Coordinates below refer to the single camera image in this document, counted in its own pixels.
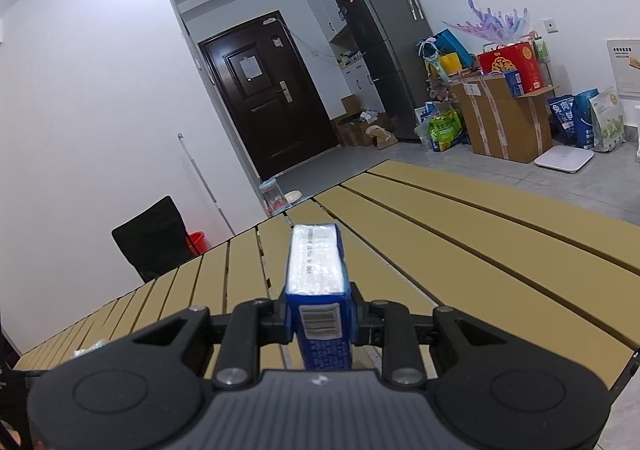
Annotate crumpled clear plastic wrapper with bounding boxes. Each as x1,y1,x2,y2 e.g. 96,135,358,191
72,340,108,358

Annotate small cardboard box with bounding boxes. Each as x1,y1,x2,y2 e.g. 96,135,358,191
332,94,388,148

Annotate dark brown door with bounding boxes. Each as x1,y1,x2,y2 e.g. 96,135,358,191
197,10,341,181

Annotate clear plastic container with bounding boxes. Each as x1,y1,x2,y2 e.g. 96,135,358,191
257,178,286,218

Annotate grey refrigerator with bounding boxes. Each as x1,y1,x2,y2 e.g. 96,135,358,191
327,0,436,141

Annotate white and green bag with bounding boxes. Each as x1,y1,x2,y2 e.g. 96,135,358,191
590,86,627,153

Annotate white printed board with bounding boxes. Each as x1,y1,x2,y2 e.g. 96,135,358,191
606,38,640,98

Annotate large cardboard box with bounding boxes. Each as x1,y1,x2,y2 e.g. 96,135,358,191
447,74,561,165

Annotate white mop pole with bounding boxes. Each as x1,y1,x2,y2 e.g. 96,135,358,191
176,132,236,238

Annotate small blue box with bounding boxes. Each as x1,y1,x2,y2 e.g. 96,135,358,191
502,70,526,96

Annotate blue printed bag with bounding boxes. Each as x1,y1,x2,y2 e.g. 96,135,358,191
547,88,601,149

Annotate tan folding table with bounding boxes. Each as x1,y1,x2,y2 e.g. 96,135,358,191
12,160,640,391

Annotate purple paper decoration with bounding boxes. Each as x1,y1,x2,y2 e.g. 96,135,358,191
442,0,531,48

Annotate blue carton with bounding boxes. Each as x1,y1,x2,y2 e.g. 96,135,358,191
277,224,357,372

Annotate white bathroom scale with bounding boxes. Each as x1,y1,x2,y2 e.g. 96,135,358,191
534,146,595,174

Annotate beige boots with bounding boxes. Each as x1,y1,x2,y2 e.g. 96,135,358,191
365,126,399,151

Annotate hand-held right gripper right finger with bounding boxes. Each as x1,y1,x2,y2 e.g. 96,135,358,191
350,297,508,388

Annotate black folding chair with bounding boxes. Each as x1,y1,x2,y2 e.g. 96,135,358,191
111,196,198,284

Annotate red gift box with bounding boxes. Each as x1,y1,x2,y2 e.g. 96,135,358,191
477,42,546,95

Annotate blue gift bag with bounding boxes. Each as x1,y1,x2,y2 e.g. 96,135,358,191
432,28,476,70

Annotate green printed bag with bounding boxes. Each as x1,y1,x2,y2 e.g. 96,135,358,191
427,110,468,153

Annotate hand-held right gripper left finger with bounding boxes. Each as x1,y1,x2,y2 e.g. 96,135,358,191
132,297,291,388

